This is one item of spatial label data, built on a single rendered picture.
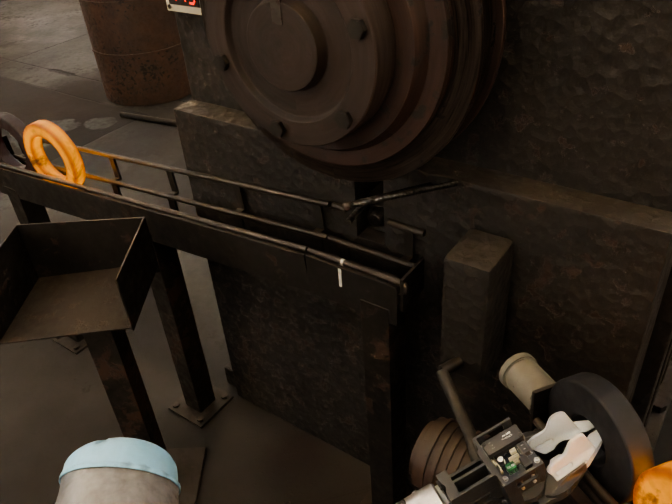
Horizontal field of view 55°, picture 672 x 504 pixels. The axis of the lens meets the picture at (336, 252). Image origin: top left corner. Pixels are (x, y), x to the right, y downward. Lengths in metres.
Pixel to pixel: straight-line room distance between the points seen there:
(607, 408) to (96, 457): 0.55
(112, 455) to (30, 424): 1.37
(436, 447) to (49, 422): 1.25
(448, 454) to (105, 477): 0.57
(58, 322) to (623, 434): 0.99
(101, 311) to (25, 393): 0.87
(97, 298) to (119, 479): 0.72
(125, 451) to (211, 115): 0.80
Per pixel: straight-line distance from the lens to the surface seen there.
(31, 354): 2.27
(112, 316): 1.28
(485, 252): 0.99
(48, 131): 1.69
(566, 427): 0.86
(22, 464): 1.96
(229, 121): 1.29
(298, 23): 0.83
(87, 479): 0.68
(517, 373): 0.96
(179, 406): 1.90
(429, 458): 1.07
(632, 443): 0.82
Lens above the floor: 1.37
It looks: 35 degrees down
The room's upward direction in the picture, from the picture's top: 5 degrees counter-clockwise
